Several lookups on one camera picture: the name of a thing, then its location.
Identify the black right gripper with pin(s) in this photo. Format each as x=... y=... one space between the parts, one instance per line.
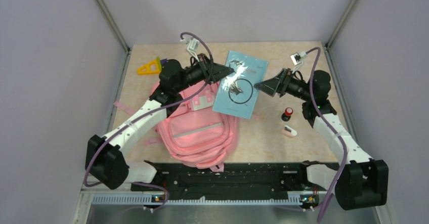
x=277 y=84

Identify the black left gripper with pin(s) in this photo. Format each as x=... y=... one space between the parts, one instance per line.
x=205 y=65

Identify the light blue thin booklet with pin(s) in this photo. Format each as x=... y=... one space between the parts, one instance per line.
x=237 y=94

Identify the pink student backpack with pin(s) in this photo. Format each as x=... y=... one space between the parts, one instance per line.
x=198 y=136

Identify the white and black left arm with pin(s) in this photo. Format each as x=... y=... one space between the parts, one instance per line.
x=105 y=156

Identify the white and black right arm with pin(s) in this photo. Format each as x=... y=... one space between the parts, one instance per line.
x=360 y=180

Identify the pink and white eraser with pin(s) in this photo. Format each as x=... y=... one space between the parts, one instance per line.
x=289 y=132

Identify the yellow and purple toy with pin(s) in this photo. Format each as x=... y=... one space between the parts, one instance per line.
x=153 y=67

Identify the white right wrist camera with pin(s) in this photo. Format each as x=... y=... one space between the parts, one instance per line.
x=298 y=60

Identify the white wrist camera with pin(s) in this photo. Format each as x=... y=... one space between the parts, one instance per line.
x=298 y=60
x=191 y=46

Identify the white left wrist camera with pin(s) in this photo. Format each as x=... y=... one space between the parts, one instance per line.
x=191 y=46

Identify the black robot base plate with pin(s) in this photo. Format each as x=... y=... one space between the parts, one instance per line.
x=238 y=181

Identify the aluminium frame rail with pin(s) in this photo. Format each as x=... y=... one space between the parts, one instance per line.
x=304 y=200

